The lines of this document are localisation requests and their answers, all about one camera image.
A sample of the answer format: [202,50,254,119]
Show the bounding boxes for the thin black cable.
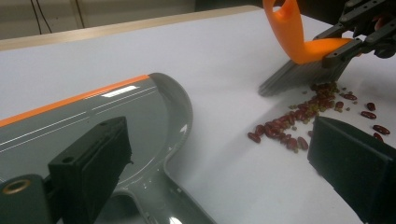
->
[75,0,86,29]

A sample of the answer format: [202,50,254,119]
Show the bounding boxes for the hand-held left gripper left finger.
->
[47,116,134,224]

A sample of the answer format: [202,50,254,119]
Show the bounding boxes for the grey dustpan with orange lip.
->
[0,72,219,224]

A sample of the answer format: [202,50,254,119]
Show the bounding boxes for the orange brush with grey bristles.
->
[257,0,355,98]

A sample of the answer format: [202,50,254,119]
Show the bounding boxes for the wooden table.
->
[0,4,263,52]

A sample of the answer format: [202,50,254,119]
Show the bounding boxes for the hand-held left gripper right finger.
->
[307,116,396,224]

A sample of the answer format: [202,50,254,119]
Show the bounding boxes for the white table mat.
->
[0,7,396,224]

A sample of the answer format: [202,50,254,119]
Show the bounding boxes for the black hanging cable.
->
[36,0,53,34]
[29,0,43,35]

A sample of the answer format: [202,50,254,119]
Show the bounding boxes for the red and green beans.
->
[247,80,392,155]

